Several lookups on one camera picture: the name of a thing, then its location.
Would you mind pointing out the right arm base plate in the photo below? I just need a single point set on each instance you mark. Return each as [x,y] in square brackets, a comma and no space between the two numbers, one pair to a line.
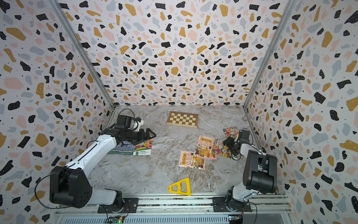
[222,204]

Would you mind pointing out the yellow triangular plastic tool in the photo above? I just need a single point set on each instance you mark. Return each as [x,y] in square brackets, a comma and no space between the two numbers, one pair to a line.
[181,187]

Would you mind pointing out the lavender seed packet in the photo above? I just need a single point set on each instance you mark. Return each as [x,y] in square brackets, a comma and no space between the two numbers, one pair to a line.
[123,149]

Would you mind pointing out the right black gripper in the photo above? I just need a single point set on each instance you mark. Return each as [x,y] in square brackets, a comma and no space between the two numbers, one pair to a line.
[228,142]

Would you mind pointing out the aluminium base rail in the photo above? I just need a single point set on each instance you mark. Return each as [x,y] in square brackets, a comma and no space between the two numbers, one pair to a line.
[199,208]

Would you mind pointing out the wooden chessboard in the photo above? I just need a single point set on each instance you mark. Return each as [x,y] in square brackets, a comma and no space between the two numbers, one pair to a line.
[183,119]

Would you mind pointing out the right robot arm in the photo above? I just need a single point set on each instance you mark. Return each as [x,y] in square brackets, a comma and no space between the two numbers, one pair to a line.
[260,172]

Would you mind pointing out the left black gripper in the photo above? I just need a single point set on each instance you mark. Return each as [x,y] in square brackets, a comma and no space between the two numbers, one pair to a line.
[142,137]

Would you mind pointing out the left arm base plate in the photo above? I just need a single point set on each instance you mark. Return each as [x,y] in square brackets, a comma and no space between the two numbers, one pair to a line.
[122,206]

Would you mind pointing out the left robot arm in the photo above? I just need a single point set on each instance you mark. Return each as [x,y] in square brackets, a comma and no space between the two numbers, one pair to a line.
[69,185]

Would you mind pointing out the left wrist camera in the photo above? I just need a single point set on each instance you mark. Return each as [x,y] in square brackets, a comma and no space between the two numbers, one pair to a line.
[137,123]

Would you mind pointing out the colourful flower seed packet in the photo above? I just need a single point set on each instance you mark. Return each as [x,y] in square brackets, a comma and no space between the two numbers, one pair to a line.
[144,148]
[220,149]
[231,132]

